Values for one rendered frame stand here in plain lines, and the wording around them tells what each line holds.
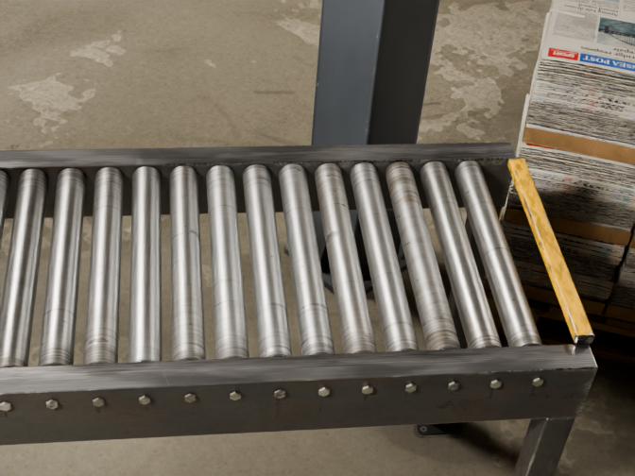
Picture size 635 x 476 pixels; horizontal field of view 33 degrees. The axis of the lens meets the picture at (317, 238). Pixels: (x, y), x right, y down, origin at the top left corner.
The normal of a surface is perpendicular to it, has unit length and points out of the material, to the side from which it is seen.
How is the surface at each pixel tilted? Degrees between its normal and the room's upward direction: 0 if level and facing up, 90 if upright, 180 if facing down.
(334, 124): 90
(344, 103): 90
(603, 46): 1
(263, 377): 0
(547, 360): 0
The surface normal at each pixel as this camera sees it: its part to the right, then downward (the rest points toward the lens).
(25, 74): 0.07, -0.73
